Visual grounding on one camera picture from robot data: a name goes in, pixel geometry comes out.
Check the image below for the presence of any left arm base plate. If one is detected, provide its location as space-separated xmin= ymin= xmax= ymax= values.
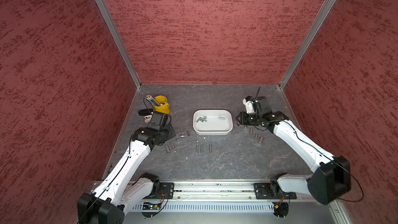
xmin=147 ymin=182 xmax=175 ymax=200

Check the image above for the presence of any yellow pencil cup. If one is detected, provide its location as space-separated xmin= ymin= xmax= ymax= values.
xmin=154 ymin=95 xmax=170 ymax=114

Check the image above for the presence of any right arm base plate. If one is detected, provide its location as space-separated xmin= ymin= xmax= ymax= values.
xmin=254 ymin=183 xmax=297 ymax=200

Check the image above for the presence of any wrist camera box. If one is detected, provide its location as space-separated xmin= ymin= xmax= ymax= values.
xmin=147 ymin=112 xmax=171 ymax=132
xmin=243 ymin=96 xmax=272 ymax=116

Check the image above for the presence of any left aluminium corner post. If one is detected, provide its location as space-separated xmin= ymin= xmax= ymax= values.
xmin=95 ymin=0 xmax=142 ymax=90

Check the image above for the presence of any aluminium front rail frame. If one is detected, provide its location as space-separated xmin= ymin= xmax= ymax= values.
xmin=77 ymin=179 xmax=352 ymax=224

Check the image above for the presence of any aluminium corner post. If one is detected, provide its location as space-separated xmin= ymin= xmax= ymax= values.
xmin=279 ymin=0 xmax=336 ymax=91
xmin=95 ymin=0 xmax=142 ymax=90

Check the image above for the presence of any right aluminium corner post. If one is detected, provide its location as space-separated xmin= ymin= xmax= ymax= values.
xmin=279 ymin=0 xmax=336 ymax=91

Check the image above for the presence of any short knurled chrome socket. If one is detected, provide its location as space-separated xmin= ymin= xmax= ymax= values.
xmin=196 ymin=116 xmax=207 ymax=122

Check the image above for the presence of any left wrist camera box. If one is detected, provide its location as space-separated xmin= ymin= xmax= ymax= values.
xmin=147 ymin=112 xmax=171 ymax=132

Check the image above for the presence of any white small stapler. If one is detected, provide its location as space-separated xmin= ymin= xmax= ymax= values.
xmin=145 ymin=115 xmax=152 ymax=123

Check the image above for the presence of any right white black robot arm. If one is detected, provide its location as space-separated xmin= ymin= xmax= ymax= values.
xmin=236 ymin=112 xmax=351 ymax=205

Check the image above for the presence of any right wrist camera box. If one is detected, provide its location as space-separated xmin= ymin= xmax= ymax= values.
xmin=243 ymin=96 xmax=272 ymax=116

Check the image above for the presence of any white plastic storage box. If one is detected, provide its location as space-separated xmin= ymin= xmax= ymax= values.
xmin=193 ymin=110 xmax=233 ymax=136

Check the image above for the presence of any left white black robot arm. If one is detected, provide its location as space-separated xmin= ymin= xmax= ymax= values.
xmin=77 ymin=124 xmax=175 ymax=224

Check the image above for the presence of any black stapler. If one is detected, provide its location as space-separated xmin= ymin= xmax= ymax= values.
xmin=138 ymin=108 xmax=153 ymax=116

